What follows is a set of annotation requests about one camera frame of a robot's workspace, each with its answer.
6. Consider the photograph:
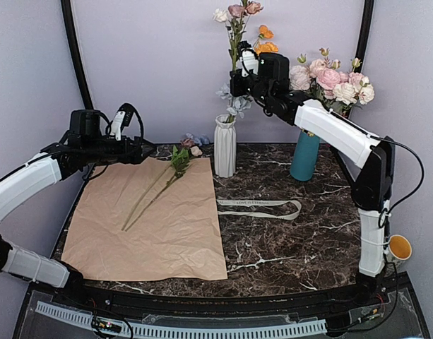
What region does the orange poppy flower stem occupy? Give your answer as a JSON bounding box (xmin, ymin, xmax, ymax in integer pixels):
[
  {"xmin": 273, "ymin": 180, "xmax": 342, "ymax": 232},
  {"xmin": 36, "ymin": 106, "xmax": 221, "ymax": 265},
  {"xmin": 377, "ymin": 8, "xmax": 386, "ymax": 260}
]
[{"xmin": 254, "ymin": 25, "xmax": 279, "ymax": 54}]

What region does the pink white rose stem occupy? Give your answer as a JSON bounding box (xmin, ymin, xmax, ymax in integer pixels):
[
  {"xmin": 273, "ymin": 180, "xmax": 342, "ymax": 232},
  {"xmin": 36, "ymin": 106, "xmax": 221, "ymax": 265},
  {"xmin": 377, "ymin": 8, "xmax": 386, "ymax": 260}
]
[{"xmin": 213, "ymin": 0, "xmax": 263, "ymax": 71}]

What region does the light blue peony stem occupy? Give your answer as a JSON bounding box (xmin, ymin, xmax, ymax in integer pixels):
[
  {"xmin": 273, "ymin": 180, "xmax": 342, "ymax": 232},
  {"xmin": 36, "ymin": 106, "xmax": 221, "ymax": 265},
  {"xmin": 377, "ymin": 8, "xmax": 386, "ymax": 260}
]
[{"xmin": 216, "ymin": 83, "xmax": 252, "ymax": 124}]

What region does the pale blue daisy stem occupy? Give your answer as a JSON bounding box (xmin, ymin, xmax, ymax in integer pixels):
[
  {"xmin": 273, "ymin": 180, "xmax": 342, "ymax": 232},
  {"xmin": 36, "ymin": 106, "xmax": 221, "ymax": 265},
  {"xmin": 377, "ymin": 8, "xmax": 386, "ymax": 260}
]
[{"xmin": 134, "ymin": 146, "xmax": 203, "ymax": 218}]

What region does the blue orange flower bouquet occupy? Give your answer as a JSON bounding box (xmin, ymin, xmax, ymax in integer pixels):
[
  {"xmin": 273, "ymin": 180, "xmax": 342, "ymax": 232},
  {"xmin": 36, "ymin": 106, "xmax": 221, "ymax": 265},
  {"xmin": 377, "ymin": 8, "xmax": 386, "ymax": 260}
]
[{"xmin": 180, "ymin": 133, "xmax": 210, "ymax": 147}]

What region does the black frame post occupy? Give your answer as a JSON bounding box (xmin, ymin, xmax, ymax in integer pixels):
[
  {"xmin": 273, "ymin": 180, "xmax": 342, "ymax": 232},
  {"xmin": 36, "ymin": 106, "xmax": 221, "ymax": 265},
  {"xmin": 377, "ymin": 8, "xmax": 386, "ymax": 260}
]
[
  {"xmin": 60, "ymin": 0, "xmax": 94, "ymax": 109},
  {"xmin": 355, "ymin": 0, "xmax": 374, "ymax": 72}
]

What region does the white slotted cable duct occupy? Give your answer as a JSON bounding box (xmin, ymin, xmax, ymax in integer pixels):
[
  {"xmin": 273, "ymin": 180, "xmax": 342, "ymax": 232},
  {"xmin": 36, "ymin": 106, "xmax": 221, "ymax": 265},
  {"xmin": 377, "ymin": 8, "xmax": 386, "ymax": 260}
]
[{"xmin": 35, "ymin": 302, "xmax": 327, "ymax": 338}]

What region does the blue ceramic vase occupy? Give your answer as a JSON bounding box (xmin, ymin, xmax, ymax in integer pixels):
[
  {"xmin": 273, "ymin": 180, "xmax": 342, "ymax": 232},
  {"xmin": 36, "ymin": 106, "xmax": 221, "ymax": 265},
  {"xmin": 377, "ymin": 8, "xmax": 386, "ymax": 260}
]
[{"xmin": 290, "ymin": 131, "xmax": 320, "ymax": 182}]

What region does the white yellow mug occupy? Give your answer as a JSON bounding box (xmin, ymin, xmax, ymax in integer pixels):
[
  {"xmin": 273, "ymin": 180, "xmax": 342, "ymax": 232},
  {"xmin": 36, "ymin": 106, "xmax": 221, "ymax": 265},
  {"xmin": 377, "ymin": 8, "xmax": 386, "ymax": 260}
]
[{"xmin": 386, "ymin": 234, "xmax": 413, "ymax": 269}]

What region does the peach wrapping paper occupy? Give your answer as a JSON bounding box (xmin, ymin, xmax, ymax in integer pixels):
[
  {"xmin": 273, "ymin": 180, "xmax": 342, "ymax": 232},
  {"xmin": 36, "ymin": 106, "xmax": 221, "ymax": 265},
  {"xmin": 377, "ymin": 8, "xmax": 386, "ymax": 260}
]
[{"xmin": 61, "ymin": 158, "xmax": 227, "ymax": 281}]

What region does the black front frame rail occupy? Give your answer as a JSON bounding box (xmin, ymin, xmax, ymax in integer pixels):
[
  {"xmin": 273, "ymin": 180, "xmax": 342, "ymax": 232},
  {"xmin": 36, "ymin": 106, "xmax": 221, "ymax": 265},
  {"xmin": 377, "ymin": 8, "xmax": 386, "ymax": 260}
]
[{"xmin": 25, "ymin": 273, "xmax": 411, "ymax": 319}]

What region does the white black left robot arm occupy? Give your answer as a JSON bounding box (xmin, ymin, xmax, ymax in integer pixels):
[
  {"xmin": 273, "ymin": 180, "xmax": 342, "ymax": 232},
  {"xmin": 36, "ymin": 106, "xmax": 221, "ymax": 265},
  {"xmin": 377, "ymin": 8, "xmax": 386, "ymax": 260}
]
[{"xmin": 0, "ymin": 103, "xmax": 156, "ymax": 308}]

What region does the yellow and pink flower bunch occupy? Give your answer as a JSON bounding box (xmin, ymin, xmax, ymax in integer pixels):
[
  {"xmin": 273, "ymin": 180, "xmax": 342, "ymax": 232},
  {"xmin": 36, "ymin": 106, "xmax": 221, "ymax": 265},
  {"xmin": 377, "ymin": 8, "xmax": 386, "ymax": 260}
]
[{"xmin": 290, "ymin": 48, "xmax": 375, "ymax": 117}]

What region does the white printed ribbon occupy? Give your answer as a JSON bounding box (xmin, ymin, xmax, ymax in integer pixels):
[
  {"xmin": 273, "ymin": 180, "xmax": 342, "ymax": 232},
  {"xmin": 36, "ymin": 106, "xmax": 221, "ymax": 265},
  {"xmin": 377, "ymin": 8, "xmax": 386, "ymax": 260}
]
[{"xmin": 215, "ymin": 198, "xmax": 302, "ymax": 222}]

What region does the black right frame post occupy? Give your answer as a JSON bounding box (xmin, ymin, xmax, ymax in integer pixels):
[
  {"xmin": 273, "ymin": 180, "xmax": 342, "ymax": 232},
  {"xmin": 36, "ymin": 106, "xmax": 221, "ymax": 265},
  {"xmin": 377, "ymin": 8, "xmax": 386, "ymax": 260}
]
[{"xmin": 355, "ymin": 0, "xmax": 374, "ymax": 72}]

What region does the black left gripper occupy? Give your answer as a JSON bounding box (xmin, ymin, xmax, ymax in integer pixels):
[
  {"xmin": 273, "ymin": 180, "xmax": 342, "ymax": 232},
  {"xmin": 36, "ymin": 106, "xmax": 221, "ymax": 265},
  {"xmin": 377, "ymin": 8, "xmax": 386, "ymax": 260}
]
[{"xmin": 83, "ymin": 135, "xmax": 157, "ymax": 165}]

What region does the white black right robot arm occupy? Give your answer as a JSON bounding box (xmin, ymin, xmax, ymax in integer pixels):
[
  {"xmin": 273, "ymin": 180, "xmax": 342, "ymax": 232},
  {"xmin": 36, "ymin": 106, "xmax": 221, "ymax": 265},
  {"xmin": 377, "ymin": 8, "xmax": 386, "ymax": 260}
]
[{"xmin": 230, "ymin": 41, "xmax": 395, "ymax": 307}]

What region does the black left frame post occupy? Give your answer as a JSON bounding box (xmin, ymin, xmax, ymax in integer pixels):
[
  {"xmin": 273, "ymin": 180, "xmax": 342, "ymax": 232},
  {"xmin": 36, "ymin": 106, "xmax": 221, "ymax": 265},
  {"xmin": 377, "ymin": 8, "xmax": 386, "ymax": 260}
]
[{"xmin": 60, "ymin": 0, "xmax": 94, "ymax": 109}]

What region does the dusty pink rose stem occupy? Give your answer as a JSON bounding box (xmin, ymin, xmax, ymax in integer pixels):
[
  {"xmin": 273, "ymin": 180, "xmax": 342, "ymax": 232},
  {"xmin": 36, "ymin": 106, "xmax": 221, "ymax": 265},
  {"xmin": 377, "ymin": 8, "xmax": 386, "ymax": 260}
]
[{"xmin": 121, "ymin": 144, "xmax": 202, "ymax": 232}]

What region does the white ribbed vase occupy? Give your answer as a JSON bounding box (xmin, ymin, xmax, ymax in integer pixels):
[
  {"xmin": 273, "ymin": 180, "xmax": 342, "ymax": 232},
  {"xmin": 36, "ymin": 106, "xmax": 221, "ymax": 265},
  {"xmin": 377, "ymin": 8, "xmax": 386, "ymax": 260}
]
[{"xmin": 214, "ymin": 114, "xmax": 237, "ymax": 178}]

